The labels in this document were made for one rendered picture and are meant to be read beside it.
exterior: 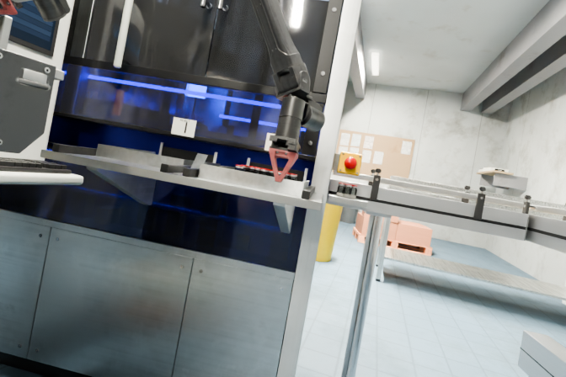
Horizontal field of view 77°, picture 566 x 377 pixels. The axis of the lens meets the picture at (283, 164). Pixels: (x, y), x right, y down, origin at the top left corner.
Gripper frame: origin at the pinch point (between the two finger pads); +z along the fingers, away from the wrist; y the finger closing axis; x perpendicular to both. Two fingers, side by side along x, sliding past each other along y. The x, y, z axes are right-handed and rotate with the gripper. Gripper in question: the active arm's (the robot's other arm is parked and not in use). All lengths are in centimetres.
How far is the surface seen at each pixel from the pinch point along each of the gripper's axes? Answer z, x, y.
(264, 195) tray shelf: 4.8, 1.9, -3.9
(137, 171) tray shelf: 4.9, 32.9, -4.9
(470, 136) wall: -228, -288, 751
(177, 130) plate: -13, 44, 33
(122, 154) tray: 0.8, 46.4, 8.3
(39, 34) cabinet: -32, 87, 12
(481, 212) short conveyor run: -5, -64, 47
